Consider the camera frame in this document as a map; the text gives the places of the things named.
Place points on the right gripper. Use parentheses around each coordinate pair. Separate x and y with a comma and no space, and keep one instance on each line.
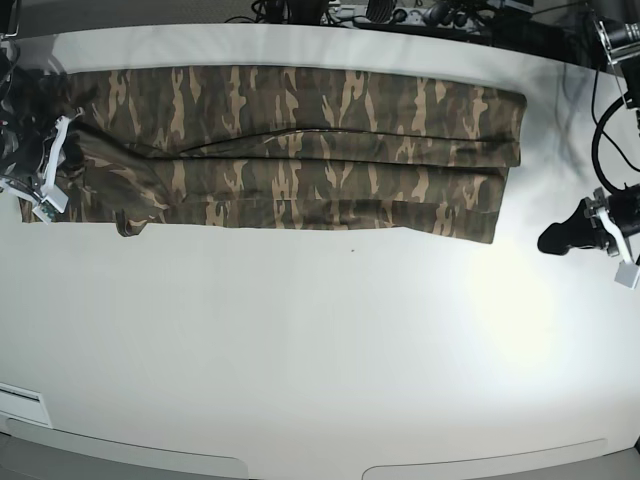
(25,153)

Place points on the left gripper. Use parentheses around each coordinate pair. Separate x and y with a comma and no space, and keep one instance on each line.
(584,230)

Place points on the camouflage T-shirt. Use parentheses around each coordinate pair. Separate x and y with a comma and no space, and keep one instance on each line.
(280,147)

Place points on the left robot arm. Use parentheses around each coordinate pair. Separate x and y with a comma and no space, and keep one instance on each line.
(620,43)

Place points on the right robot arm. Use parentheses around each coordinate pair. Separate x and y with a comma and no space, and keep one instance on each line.
(7,90)

